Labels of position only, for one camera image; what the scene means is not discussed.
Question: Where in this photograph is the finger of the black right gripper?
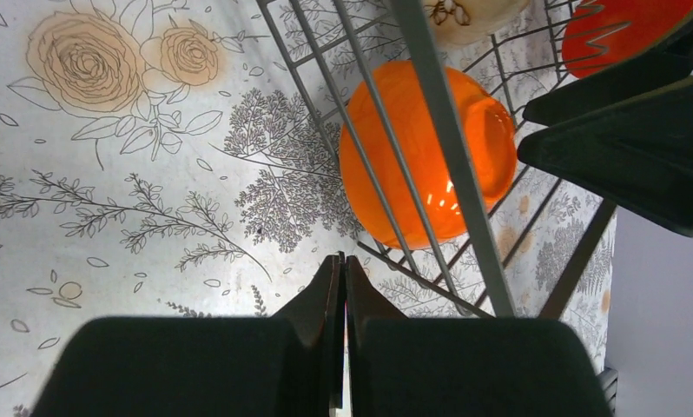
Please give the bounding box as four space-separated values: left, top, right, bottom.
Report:
523 11 693 126
518 76 693 237

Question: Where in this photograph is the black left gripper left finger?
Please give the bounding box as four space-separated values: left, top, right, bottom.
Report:
32 254 346 416

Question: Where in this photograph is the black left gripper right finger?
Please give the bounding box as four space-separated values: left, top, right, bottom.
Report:
345 255 611 416

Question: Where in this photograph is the orange bowl front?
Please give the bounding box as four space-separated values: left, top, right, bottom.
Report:
340 60 518 250

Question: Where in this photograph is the orange bowl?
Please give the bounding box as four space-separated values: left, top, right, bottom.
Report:
561 0 693 79
340 60 518 250

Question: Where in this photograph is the orange bowl rear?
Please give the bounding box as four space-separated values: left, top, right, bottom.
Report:
561 0 693 79

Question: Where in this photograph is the beige ceramic bowl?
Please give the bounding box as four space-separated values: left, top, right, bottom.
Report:
422 0 530 48

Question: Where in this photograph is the floral tablecloth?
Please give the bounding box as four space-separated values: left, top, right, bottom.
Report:
0 0 618 417

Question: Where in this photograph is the black wire dish rack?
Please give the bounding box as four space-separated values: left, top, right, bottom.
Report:
237 1 624 316

